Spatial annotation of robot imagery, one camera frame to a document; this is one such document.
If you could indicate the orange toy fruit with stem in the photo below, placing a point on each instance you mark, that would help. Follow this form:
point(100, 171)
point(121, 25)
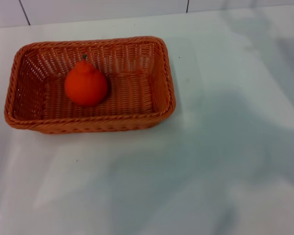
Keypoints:
point(86, 85)

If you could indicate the orange woven rectangular basket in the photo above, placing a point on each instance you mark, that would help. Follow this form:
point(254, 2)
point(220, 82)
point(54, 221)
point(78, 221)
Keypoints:
point(132, 98)

